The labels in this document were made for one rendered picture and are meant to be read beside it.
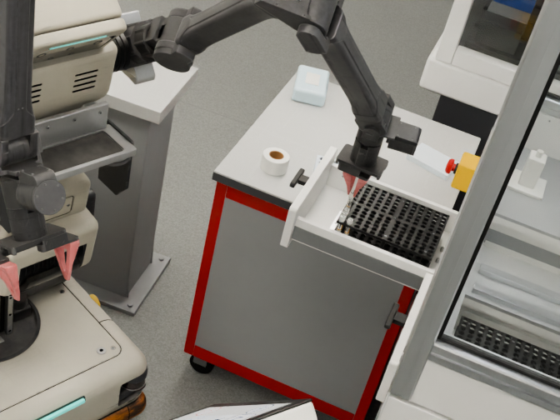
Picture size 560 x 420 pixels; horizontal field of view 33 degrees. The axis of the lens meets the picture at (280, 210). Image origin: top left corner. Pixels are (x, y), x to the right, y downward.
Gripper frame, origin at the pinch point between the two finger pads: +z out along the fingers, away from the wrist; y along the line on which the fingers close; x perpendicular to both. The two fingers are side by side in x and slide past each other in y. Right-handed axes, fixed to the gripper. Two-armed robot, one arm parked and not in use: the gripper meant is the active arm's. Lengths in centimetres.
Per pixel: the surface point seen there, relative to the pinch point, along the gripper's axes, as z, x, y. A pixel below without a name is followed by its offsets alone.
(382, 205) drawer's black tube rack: 5.2, -6.3, -6.5
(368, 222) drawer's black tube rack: 5.1, 1.3, -5.7
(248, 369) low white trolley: 82, -11, 15
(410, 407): 0, 51, -29
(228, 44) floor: 104, -201, 110
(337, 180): 9.6, -14.2, 6.6
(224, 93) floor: 102, -161, 93
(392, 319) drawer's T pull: 2.5, 29.3, -19.9
